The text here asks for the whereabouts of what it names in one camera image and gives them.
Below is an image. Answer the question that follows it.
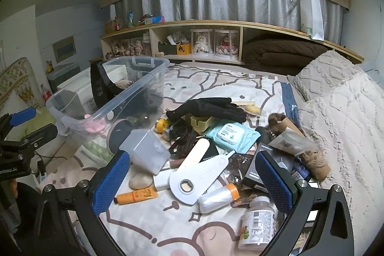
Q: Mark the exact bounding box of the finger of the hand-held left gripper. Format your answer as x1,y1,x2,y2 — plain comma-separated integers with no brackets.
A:
0,107,38,139
18,123,58,150

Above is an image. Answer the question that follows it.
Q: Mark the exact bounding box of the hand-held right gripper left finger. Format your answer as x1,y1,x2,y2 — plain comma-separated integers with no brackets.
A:
32,150,132,256

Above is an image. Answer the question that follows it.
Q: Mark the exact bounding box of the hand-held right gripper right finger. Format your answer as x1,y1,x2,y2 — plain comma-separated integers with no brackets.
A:
255,150,355,256

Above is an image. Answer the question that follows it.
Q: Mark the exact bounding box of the clear plastic storage bin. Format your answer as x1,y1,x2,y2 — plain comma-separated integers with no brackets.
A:
46,56,170,151

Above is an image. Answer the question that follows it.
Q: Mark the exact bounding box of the person's left forearm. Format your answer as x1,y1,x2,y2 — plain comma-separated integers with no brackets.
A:
0,180,41,234

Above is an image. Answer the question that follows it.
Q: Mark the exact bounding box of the yellow green blanket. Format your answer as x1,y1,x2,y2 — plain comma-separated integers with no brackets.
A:
36,107,60,125

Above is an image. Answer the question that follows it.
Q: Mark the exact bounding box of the black product box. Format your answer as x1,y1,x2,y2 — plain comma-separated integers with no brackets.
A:
241,142,296,193

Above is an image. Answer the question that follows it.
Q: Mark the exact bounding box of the dark blue bottle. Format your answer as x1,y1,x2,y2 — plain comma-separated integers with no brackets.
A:
291,158,312,181

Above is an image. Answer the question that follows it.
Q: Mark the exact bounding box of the beige pebble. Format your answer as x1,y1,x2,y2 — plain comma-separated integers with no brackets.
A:
129,173,153,190

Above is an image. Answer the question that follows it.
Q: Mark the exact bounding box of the orange cream tube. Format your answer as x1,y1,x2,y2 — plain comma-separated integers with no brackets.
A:
114,186,158,205

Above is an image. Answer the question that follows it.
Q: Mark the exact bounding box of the patterned knit cushion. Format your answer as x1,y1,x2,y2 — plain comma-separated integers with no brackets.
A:
0,57,45,113

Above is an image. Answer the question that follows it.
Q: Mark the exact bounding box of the clear zip bag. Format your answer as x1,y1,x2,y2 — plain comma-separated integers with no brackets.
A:
268,127,320,156

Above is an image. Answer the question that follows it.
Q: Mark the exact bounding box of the clear plastic square container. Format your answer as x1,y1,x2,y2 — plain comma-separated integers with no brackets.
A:
119,128,171,175

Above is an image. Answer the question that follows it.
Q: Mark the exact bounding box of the clear vitamin bottle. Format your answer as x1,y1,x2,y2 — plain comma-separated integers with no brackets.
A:
238,195,279,250

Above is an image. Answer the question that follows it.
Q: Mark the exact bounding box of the dark round case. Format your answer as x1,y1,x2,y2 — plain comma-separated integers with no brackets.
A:
107,119,133,155

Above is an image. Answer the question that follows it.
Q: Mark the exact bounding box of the white charger block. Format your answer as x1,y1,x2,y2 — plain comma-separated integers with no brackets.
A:
154,169,172,191

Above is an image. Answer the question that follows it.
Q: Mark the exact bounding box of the pink fluffy item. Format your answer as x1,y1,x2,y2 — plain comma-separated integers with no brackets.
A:
84,114,106,133

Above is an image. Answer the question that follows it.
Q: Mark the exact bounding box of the grey storage box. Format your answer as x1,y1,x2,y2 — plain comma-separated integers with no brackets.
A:
46,62,80,93

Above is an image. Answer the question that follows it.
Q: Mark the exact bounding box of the white shoe box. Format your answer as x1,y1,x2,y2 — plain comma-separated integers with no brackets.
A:
57,68,102,119

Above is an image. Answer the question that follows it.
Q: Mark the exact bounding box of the plastic bag roll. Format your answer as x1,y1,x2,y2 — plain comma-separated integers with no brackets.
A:
198,182,240,213

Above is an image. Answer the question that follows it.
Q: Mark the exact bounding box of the blue wet wipes pack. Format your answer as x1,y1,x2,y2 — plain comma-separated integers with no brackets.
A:
204,119,261,155

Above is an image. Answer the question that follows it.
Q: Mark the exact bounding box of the black bag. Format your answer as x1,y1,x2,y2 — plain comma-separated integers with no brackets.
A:
89,60,121,115

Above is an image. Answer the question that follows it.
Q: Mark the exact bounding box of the white plastic serrated tool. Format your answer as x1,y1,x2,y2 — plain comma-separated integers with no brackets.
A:
169,150,236,206

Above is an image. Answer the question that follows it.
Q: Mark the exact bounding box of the cream oval nail file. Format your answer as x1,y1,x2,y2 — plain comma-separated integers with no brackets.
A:
177,137,210,169

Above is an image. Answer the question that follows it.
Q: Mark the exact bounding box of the cream tufted blanket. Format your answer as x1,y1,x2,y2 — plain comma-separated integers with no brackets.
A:
295,73,384,214

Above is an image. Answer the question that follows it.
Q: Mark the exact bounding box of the yellow plastic tray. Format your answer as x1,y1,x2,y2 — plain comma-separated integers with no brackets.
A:
189,113,215,133

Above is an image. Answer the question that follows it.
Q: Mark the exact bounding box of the black knit glove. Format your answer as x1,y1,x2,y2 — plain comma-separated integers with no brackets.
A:
166,98,247,125

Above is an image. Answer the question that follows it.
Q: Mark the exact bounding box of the row of clay figurines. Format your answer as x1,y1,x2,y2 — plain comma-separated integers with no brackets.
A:
109,38,144,59

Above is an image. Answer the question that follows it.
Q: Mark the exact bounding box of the cream tufted pillow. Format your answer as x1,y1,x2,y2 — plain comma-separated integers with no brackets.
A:
287,50,365,102

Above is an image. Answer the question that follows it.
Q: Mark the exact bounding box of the brown folded blanket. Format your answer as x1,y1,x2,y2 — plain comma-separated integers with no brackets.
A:
242,38,329,77

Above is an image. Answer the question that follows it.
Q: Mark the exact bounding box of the amber filled jar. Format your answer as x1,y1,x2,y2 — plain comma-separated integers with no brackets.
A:
143,32,152,57

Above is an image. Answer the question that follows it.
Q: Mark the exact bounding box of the long wooden shelf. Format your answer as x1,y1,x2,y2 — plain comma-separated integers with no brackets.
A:
99,20,365,65

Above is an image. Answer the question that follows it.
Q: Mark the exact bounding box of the black desk organizer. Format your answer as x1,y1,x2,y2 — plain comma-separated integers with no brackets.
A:
158,43,177,56

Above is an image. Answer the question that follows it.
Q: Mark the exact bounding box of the clear jar red doll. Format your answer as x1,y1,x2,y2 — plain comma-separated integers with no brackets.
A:
214,29,240,60

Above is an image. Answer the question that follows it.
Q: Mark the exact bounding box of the clear jar white doll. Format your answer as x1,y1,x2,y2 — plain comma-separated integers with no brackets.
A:
190,29,214,57

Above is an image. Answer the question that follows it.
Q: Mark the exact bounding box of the grey crumpled cloth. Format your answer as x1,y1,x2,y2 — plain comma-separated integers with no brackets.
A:
167,31,189,45

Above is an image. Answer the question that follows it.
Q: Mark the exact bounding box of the white paper bag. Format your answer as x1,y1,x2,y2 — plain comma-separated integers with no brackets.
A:
291,0,324,41

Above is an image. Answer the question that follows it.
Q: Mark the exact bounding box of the black cable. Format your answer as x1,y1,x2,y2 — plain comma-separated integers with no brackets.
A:
36,154,68,177

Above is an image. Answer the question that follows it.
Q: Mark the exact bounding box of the rope wrapped cardboard tube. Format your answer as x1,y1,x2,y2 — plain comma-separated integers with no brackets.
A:
280,116,331,182

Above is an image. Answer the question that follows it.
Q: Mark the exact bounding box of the framed wall panel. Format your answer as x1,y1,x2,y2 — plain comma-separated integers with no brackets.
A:
53,36,75,62

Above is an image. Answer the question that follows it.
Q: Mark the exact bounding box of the dark coiled strap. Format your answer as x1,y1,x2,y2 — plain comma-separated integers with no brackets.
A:
169,127,198,156

